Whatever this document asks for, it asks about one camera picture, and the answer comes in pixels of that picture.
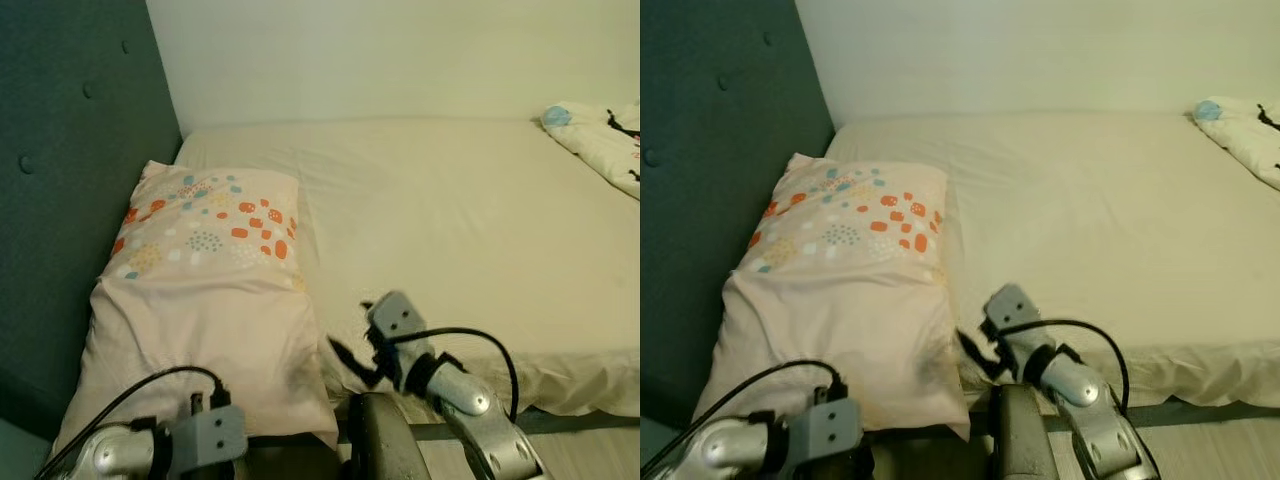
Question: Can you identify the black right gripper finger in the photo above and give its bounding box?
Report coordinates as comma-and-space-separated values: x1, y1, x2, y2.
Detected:
955, 328, 993, 378
328, 335, 373, 389

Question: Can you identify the pink pillow with coloured dots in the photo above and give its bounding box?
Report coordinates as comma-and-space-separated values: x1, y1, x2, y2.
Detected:
50, 160, 341, 456
692, 153, 971, 441

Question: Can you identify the dark grey robot leg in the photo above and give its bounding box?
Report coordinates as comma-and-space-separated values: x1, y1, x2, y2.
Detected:
345, 393, 431, 480
988, 385, 1061, 480

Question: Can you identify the mattress with beige sheet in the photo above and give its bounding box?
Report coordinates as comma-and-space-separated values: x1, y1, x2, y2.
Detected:
825, 110, 1280, 411
175, 118, 641, 416

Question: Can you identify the dark teal padded headboard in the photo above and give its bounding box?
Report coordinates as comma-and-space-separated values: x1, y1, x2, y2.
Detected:
0, 0, 183, 441
640, 0, 836, 401

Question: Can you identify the cream cartoon print quilt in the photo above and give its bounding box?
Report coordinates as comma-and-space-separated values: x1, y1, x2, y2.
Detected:
540, 100, 641, 201
1192, 97, 1280, 191

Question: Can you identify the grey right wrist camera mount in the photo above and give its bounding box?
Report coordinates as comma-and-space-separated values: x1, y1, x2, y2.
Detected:
985, 284, 1049, 353
367, 292, 433, 363

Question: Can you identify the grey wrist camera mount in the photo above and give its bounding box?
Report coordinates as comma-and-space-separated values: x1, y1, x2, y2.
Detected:
367, 292, 433, 363
790, 398, 863, 473
985, 284, 1049, 353
170, 403, 249, 473

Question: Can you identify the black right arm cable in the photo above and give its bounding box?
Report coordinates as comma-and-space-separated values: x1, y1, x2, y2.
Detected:
1000, 318, 1131, 411
390, 327, 521, 421

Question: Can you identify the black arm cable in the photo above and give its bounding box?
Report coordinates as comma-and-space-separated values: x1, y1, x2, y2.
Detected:
390, 327, 521, 421
640, 360, 849, 476
1000, 318, 1131, 411
35, 366, 233, 480

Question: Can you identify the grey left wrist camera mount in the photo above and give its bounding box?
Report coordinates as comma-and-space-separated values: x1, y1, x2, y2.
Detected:
790, 398, 863, 473
170, 403, 249, 473

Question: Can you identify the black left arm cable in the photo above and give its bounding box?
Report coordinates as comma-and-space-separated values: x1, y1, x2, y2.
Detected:
640, 360, 849, 476
35, 366, 233, 480

